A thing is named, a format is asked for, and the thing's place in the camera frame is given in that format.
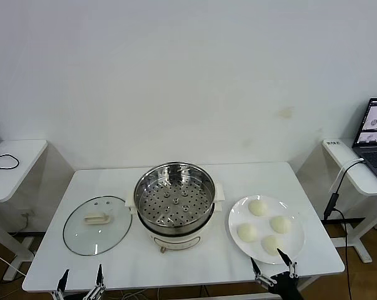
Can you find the white printed label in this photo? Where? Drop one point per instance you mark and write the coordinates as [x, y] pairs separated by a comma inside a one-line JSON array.
[[333, 143]]

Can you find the white side table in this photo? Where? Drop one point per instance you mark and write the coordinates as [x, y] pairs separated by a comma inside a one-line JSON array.
[[344, 156], [16, 168]]

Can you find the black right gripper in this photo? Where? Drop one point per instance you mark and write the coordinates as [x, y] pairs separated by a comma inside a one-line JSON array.
[[286, 287]]

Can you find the grey open laptop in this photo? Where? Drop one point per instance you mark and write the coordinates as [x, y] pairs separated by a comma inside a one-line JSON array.
[[375, 156]]

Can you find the cream electric cooker pot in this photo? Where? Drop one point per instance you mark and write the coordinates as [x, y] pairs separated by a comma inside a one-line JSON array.
[[175, 242]]

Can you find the white wall socket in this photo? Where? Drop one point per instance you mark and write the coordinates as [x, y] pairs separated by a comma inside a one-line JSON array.
[[27, 214]]

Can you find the white steamed baozi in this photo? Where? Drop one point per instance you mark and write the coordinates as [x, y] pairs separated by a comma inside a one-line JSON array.
[[280, 224], [271, 244], [247, 232], [258, 207]]

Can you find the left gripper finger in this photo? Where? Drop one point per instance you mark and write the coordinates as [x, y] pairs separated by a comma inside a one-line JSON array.
[[62, 281], [99, 278]]

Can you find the perforated stainless steamer basket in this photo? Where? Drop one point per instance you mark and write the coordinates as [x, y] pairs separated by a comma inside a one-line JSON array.
[[163, 200]]

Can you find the round white plate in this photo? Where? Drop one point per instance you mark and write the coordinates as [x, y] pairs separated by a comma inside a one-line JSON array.
[[241, 212]]

